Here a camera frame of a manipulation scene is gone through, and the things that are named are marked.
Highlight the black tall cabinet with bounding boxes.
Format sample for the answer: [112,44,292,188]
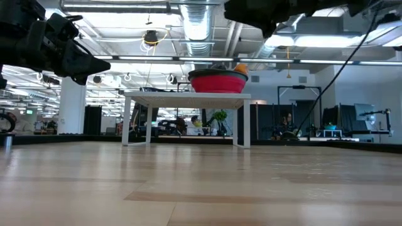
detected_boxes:
[83,105,103,135]

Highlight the silver ribbed ventilation duct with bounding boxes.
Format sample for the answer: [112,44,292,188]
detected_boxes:
[178,3,214,84]

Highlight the orange bell pepper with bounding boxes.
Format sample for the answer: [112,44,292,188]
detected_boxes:
[234,63,249,76]

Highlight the person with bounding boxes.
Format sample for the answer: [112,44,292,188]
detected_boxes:
[8,112,34,135]
[190,115,205,136]
[281,112,296,139]

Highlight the black partition cabinets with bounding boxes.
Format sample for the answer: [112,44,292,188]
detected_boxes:
[237,103,317,141]

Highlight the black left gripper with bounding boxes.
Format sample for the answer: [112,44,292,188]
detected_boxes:
[0,0,112,86]

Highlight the small leafy potted plant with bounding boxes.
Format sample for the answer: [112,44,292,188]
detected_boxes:
[212,109,228,137]

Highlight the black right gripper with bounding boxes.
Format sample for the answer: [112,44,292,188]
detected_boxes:
[223,0,378,39]

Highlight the red collapsible bowl grey rim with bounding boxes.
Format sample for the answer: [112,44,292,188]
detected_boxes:
[187,64,249,94]

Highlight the black low gantry frame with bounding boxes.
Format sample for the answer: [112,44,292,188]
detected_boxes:
[177,81,193,94]

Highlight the silver metal post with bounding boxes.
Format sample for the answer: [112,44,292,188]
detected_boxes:
[3,133,14,151]

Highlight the black articulated stand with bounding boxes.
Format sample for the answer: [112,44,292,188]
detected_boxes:
[359,108,393,136]

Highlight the black cable ring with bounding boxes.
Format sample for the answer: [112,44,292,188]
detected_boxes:
[0,112,17,133]

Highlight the grey monitor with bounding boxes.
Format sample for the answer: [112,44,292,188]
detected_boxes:
[354,102,377,122]

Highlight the white building column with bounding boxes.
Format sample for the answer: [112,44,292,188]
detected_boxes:
[57,77,87,135]

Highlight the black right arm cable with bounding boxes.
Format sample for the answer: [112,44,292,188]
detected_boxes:
[281,9,379,141]

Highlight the black round ceiling device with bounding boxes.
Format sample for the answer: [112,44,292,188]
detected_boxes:
[143,30,160,47]

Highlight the black metal gantry frame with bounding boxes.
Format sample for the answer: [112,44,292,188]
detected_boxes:
[277,85,323,109]

